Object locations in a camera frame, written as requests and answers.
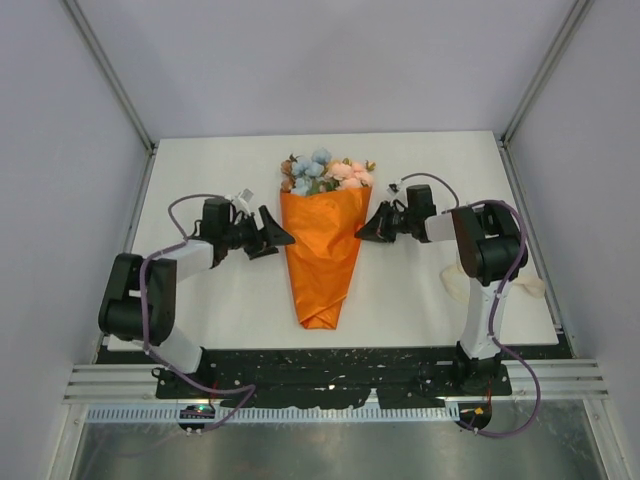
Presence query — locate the aluminium frame post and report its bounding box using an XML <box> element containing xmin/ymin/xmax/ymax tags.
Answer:
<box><xmin>62</xmin><ymin>0</ymin><xmax>157</xmax><ymax>151</ymax></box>
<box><xmin>499</xmin><ymin>0</ymin><xmax>595</xmax><ymax>148</ymax></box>

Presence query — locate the orange wrapping paper sheet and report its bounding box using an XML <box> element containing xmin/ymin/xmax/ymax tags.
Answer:
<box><xmin>280</xmin><ymin>187</ymin><xmax>372</xmax><ymax>330</ymax></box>

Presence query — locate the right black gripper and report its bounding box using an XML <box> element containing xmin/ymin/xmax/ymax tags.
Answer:
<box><xmin>355</xmin><ymin>201</ymin><xmax>415</xmax><ymax>243</ymax></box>

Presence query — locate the left aluminium frame post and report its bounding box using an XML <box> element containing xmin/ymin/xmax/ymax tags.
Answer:
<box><xmin>62</xmin><ymin>0</ymin><xmax>157</xmax><ymax>151</ymax></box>

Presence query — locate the white slotted cable duct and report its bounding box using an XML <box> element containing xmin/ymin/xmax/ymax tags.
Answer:
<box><xmin>85</xmin><ymin>402</ymin><xmax>459</xmax><ymax>424</ymax></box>

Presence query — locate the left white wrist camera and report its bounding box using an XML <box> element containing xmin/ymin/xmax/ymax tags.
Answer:
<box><xmin>231</xmin><ymin>189</ymin><xmax>254</xmax><ymax>215</ymax></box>

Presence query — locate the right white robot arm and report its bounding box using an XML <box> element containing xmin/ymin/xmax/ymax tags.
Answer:
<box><xmin>355</xmin><ymin>184</ymin><xmax>528</xmax><ymax>394</ymax></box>

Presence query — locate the cream ribbon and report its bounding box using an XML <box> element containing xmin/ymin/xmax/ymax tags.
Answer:
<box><xmin>439</xmin><ymin>264</ymin><xmax>546</xmax><ymax>304</ymax></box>

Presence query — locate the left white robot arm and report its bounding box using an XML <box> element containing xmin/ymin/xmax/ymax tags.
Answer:
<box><xmin>98</xmin><ymin>194</ymin><xmax>295</xmax><ymax>398</ymax></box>

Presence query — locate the right aluminium frame post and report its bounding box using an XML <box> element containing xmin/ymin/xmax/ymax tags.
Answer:
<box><xmin>499</xmin><ymin>0</ymin><xmax>595</xmax><ymax>148</ymax></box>

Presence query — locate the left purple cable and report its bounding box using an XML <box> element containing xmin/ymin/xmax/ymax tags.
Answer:
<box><xmin>138</xmin><ymin>193</ymin><xmax>256</xmax><ymax>436</ymax></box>

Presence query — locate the fake flower bouquet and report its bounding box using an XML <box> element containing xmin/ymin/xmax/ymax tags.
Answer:
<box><xmin>280</xmin><ymin>148</ymin><xmax>336</xmax><ymax>197</ymax></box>

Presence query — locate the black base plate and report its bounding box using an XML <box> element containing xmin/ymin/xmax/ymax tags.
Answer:
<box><xmin>94</xmin><ymin>344</ymin><xmax>516</xmax><ymax>409</ymax></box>

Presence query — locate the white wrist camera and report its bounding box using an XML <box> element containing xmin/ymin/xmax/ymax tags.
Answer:
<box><xmin>231</xmin><ymin>189</ymin><xmax>254</xmax><ymax>215</ymax></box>
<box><xmin>387</xmin><ymin>179</ymin><xmax>404</xmax><ymax>200</ymax></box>

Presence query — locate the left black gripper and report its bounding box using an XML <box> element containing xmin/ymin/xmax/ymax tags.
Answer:
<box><xmin>223</xmin><ymin>206</ymin><xmax>295</xmax><ymax>260</ymax></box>

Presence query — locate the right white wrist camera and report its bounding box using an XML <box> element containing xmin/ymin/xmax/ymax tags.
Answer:
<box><xmin>387</xmin><ymin>179</ymin><xmax>404</xmax><ymax>200</ymax></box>

